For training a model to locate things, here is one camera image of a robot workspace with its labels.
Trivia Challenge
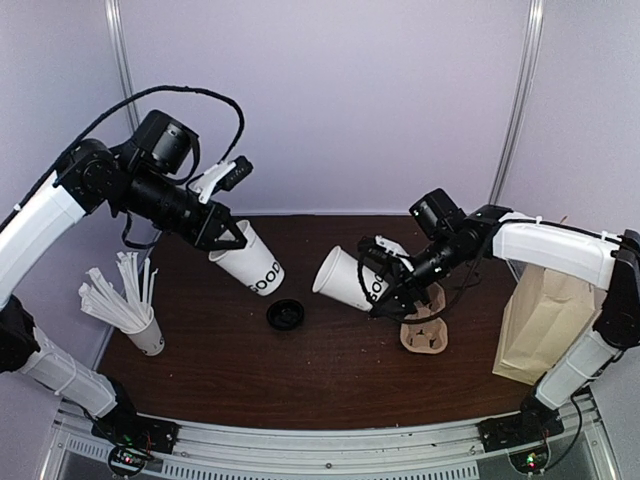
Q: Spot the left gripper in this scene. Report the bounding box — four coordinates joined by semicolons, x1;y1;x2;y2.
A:
119;164;248;251

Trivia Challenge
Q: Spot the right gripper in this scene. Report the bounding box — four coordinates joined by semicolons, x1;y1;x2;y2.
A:
368;232;471;317

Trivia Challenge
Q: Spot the white paper cup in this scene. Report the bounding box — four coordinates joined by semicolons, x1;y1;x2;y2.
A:
208;219;285;296
312;245;389;312

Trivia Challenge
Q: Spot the black plastic cup lid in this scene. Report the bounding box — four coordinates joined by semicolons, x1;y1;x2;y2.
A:
266;299;305;331

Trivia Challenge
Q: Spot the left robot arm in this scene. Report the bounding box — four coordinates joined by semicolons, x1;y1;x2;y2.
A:
1;110;253;444

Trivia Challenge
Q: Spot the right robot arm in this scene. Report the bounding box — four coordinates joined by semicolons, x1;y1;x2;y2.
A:
357;188;639;442

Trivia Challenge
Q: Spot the cardboard cup carrier tray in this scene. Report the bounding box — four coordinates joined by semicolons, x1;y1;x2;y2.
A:
399;283;448;355

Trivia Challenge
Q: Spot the paper wrapped straws bundle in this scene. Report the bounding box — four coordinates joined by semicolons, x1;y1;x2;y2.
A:
78;252;158;334

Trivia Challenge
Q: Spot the white cup holding straws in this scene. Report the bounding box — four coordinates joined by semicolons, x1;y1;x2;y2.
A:
122;307;166;357

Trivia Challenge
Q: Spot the brown paper bag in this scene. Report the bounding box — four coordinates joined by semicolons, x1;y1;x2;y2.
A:
492;264;601;385

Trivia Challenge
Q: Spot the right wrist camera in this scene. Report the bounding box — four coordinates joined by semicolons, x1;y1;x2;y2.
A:
357;235;410;264

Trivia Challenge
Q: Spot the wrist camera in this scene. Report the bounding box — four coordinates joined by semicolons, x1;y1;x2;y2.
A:
187;156;253;204
357;235;410;264

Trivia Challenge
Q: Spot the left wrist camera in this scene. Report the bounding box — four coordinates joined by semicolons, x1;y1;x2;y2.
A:
187;156;253;204

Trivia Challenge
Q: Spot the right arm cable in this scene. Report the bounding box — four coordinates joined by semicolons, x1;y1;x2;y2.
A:
355;244;481;321

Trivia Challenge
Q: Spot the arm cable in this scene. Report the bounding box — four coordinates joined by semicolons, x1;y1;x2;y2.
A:
0;84;247;236
355;244;481;321

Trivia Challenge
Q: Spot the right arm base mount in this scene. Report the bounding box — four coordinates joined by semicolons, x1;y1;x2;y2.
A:
477;412;564;476

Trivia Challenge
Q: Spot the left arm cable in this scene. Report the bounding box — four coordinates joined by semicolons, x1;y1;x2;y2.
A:
0;84;247;236

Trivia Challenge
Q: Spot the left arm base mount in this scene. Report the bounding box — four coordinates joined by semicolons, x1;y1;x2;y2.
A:
84;411;180;478

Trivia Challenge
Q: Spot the right aluminium frame post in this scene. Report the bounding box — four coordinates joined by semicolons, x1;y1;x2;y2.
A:
489;0;545;204

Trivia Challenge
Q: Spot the aluminium frame post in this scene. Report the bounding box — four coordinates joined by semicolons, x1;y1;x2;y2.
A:
489;0;545;204
103;0;139;136

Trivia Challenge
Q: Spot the aluminium front rail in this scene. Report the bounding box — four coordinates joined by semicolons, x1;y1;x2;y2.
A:
36;407;622;479

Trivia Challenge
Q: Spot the left aluminium frame post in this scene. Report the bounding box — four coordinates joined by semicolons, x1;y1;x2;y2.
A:
103;0;139;136

